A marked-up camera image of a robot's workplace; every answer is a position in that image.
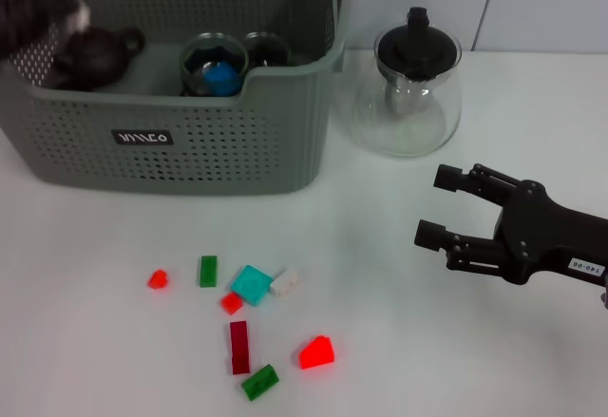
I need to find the green thick brick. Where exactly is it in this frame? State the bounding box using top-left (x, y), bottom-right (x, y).
top-left (239, 363), bottom-right (280, 402)

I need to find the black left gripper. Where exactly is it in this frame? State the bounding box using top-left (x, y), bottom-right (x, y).
top-left (0, 0), bottom-right (82, 60)

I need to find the bright red sloped brick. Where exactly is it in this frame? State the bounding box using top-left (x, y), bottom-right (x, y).
top-left (297, 334), bottom-right (336, 370)

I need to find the teal square plate brick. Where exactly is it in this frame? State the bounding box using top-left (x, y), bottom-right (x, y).
top-left (229, 263), bottom-right (274, 308)

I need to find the small red cube brick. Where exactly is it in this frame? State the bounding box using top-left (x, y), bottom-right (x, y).
top-left (146, 269), bottom-right (171, 291)

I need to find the grey perforated storage bin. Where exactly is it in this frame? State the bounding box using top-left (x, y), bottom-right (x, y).
top-left (0, 0), bottom-right (355, 198)

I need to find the dark red long brick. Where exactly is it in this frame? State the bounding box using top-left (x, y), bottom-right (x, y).
top-left (230, 320), bottom-right (252, 375)

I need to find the blue square plate brick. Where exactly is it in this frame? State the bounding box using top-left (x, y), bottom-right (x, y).
top-left (202, 63), bottom-right (239, 98)

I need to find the small red flat brick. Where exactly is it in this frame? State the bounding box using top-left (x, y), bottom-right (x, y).
top-left (218, 292), bottom-right (244, 315)

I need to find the dark clay teapot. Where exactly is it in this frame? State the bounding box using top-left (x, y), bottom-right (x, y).
top-left (51, 27), bottom-right (146, 91)

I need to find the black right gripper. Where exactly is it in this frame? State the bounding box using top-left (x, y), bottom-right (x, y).
top-left (413, 163), bottom-right (608, 286)

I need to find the glass teapot black lid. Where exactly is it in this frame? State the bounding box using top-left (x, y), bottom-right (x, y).
top-left (332, 7), bottom-right (464, 158)

